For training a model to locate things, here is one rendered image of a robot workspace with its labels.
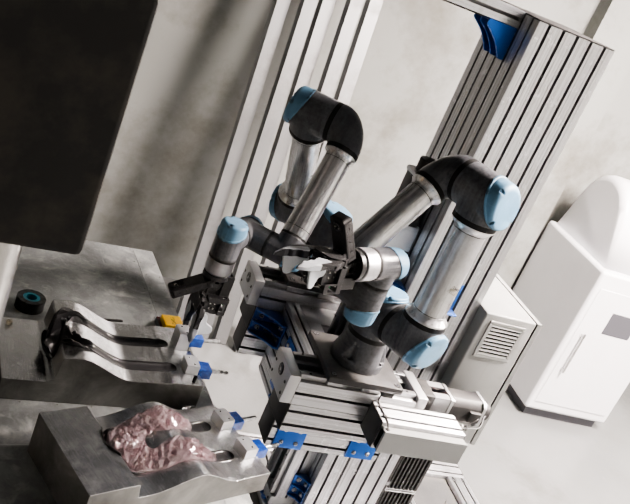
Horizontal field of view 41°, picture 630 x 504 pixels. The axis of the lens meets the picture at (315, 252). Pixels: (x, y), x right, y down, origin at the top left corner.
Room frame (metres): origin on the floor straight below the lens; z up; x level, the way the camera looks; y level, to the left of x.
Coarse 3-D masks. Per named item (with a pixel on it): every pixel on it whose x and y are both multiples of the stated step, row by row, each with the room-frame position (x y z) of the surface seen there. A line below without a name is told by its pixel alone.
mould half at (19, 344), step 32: (32, 320) 1.88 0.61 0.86; (96, 320) 1.93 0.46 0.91; (0, 352) 1.70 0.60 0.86; (32, 352) 1.75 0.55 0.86; (64, 352) 1.70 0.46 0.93; (128, 352) 1.88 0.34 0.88; (160, 352) 1.94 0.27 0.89; (0, 384) 1.61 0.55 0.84; (32, 384) 1.65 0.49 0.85; (64, 384) 1.69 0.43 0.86; (96, 384) 1.73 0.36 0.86; (128, 384) 1.77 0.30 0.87; (160, 384) 1.81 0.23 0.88; (192, 384) 1.85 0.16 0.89
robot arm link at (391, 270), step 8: (376, 248) 1.75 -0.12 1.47; (384, 248) 1.77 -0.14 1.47; (392, 248) 1.78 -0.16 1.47; (384, 256) 1.73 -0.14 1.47; (392, 256) 1.75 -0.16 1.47; (400, 256) 1.77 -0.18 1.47; (384, 264) 1.72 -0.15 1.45; (392, 264) 1.74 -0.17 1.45; (400, 264) 1.76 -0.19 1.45; (408, 264) 1.79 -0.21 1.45; (384, 272) 1.72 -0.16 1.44; (392, 272) 1.74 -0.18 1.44; (400, 272) 1.76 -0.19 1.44; (376, 280) 1.73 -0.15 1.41; (384, 280) 1.74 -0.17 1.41; (392, 280) 1.75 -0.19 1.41; (384, 288) 1.74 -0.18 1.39
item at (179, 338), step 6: (180, 324) 2.03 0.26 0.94; (174, 330) 2.02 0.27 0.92; (180, 330) 2.00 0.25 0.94; (186, 330) 2.01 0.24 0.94; (174, 336) 2.01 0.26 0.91; (180, 336) 1.98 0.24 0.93; (186, 336) 1.99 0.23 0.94; (198, 336) 2.03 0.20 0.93; (174, 342) 1.99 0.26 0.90; (180, 342) 1.98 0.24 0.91; (186, 342) 1.99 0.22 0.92; (192, 342) 2.00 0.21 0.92; (198, 342) 2.01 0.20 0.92; (210, 342) 2.05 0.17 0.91; (216, 342) 2.06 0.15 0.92; (180, 348) 1.99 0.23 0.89; (186, 348) 1.99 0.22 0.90
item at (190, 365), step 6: (186, 360) 1.91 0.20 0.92; (192, 360) 1.92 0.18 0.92; (186, 366) 1.89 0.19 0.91; (192, 366) 1.89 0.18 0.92; (198, 366) 1.90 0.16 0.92; (204, 366) 1.93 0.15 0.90; (186, 372) 1.89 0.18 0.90; (192, 372) 1.90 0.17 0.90; (198, 372) 1.91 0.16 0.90; (204, 372) 1.92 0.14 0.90; (210, 372) 1.93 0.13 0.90; (216, 372) 1.95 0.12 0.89; (222, 372) 1.96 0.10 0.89; (204, 378) 1.92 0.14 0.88
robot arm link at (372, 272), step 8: (360, 248) 1.71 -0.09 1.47; (368, 248) 1.73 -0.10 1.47; (368, 256) 1.69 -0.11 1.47; (376, 256) 1.71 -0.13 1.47; (368, 264) 1.68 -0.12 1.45; (376, 264) 1.70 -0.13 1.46; (368, 272) 1.68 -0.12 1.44; (376, 272) 1.70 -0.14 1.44; (360, 280) 1.68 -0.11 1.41; (368, 280) 1.70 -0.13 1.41
